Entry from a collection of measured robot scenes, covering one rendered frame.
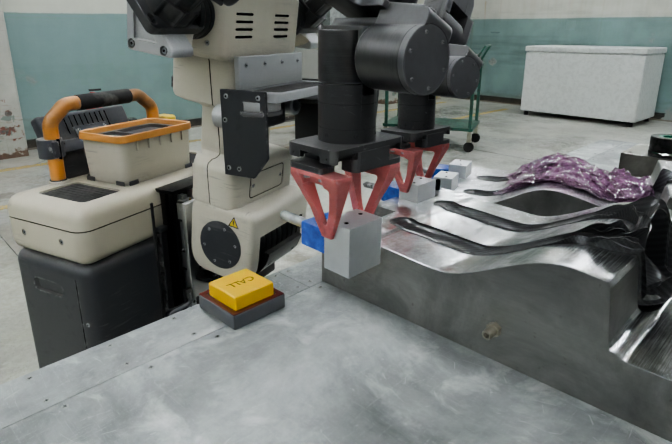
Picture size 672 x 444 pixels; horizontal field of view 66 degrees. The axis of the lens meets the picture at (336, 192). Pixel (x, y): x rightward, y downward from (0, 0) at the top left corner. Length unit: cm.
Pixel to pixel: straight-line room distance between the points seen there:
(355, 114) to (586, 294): 27
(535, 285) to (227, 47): 67
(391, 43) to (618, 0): 790
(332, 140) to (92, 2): 575
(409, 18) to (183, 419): 41
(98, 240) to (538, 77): 703
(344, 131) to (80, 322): 88
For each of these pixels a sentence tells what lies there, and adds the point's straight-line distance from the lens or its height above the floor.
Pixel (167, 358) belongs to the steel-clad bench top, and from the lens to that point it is 63.
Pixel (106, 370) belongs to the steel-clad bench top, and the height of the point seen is 80.
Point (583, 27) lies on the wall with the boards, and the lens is 844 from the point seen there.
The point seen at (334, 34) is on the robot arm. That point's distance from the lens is 49.
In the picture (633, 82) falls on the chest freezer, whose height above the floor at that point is 54.
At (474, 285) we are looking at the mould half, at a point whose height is 88.
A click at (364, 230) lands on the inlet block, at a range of 53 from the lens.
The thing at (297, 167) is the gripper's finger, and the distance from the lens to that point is 51.
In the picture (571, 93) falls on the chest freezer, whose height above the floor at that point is 35.
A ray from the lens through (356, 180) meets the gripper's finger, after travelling 57.
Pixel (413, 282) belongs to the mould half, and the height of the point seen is 86.
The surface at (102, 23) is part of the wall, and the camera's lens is 620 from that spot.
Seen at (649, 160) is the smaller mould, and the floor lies 86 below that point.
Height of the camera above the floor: 115
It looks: 17 degrees down
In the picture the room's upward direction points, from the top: straight up
